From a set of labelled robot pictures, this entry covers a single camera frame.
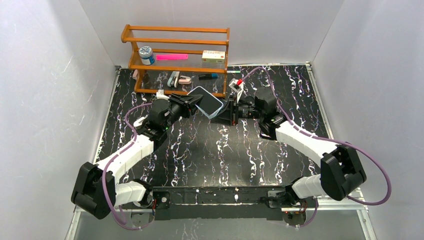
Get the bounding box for light blue phone case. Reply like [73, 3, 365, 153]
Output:
[187, 86, 224, 119]

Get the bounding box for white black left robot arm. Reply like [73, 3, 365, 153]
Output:
[70, 94, 203, 224]

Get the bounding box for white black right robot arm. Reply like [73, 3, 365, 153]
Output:
[211, 87, 367, 204]

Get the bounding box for pink stapler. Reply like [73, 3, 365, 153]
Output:
[178, 75, 192, 85]

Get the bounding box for grey blue stapler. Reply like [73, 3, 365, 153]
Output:
[167, 71, 180, 88]

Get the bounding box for blue black marker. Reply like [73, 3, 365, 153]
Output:
[198, 73, 218, 80]

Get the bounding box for green pen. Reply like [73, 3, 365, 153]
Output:
[226, 70, 241, 74]

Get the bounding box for orange wooden shelf rack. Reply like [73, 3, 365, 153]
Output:
[120, 24, 230, 98]

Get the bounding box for white red box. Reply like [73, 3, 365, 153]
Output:
[201, 50, 226, 64]

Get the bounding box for pink ruler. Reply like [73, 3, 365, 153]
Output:
[156, 53, 189, 61]

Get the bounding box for blue white jar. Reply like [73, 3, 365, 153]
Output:
[138, 46, 155, 66]

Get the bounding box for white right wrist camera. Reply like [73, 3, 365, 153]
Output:
[228, 78, 244, 103]

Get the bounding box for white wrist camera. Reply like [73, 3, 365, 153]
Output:
[228, 78, 244, 103]
[156, 89, 170, 100]

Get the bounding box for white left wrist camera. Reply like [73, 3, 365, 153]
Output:
[156, 89, 170, 100]

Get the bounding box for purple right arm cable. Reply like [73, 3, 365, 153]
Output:
[241, 66, 392, 229]

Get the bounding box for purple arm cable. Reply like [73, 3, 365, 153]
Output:
[241, 66, 392, 229]
[101, 101, 155, 231]

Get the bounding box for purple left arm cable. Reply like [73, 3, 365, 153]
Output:
[101, 101, 155, 231]

